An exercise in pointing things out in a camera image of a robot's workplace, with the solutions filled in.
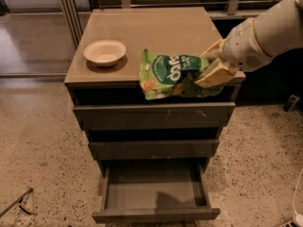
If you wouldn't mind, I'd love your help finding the metal bar on floor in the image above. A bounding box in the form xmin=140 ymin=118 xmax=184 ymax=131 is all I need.
xmin=0 ymin=187 xmax=33 ymax=218

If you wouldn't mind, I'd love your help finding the small grey floor bracket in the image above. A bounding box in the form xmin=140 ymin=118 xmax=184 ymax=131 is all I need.
xmin=283 ymin=95 xmax=300 ymax=112

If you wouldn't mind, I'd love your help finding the white cable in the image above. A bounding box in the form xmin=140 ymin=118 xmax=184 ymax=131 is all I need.
xmin=291 ymin=167 xmax=303 ymax=227

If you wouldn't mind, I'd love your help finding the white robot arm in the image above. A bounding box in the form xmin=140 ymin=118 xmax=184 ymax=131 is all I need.
xmin=195 ymin=0 xmax=303 ymax=88

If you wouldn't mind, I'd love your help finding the bottom grey drawer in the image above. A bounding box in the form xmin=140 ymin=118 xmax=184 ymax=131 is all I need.
xmin=92 ymin=159 xmax=221 ymax=223

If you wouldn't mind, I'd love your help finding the middle grey drawer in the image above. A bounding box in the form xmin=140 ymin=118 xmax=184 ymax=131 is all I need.
xmin=89 ymin=139 xmax=219 ymax=160

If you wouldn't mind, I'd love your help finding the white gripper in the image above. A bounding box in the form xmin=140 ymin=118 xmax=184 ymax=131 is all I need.
xmin=195 ymin=18 xmax=273 ymax=88

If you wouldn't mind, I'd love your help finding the top grey drawer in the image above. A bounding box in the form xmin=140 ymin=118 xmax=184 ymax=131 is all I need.
xmin=74 ymin=102 xmax=235 ymax=131

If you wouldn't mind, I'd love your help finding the white paper bowl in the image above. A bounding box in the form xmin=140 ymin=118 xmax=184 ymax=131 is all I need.
xmin=83 ymin=40 xmax=126 ymax=67

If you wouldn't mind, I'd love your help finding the grey drawer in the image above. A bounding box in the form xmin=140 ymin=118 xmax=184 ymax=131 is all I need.
xmin=92 ymin=159 xmax=221 ymax=223
xmin=74 ymin=102 xmax=235 ymax=131
xmin=89 ymin=139 xmax=219 ymax=160

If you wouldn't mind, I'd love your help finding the green rice chip bag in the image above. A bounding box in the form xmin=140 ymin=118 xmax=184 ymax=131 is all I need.
xmin=139 ymin=49 xmax=224 ymax=100

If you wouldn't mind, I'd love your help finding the sliding door frame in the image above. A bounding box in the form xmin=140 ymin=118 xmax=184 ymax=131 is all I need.
xmin=60 ymin=0 xmax=82 ymax=48

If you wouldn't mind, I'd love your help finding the grey drawer cabinet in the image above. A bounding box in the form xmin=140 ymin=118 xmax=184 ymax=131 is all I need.
xmin=65 ymin=8 xmax=245 ymax=173

